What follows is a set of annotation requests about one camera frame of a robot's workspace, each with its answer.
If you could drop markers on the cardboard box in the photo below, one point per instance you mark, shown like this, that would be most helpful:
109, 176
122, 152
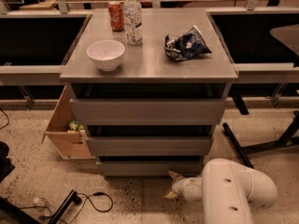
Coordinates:
69, 144

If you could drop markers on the white bowl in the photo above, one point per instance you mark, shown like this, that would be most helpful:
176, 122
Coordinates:
106, 55

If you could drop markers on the clear plastic water bottle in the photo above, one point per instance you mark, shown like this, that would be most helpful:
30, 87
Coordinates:
132, 13

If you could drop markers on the grey drawer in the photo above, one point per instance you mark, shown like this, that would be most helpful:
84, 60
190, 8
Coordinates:
148, 103
148, 165
149, 140

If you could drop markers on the grey drawer cabinet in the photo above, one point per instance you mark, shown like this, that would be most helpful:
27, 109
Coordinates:
147, 62

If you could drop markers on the orange soda can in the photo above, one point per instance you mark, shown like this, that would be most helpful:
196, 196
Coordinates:
116, 15

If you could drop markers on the green item in box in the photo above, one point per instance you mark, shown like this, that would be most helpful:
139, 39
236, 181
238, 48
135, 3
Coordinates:
74, 125

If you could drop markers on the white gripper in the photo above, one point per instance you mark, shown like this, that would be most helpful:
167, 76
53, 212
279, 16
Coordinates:
179, 186

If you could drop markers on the grey top drawer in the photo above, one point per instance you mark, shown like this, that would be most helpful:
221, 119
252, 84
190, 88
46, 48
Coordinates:
148, 103

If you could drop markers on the grey middle drawer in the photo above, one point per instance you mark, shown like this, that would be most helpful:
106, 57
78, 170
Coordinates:
149, 140

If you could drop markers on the clear bottle on floor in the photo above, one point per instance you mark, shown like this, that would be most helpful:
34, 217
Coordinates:
42, 206

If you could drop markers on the blue crumpled chip bag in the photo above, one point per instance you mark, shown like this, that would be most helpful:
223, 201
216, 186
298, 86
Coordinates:
185, 47

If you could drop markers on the black stand base right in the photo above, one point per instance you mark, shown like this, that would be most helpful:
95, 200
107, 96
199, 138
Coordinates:
257, 133

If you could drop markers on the grey bottom drawer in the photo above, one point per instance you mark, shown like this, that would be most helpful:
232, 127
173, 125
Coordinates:
148, 165

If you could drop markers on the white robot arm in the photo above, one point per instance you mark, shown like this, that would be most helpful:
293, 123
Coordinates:
226, 189

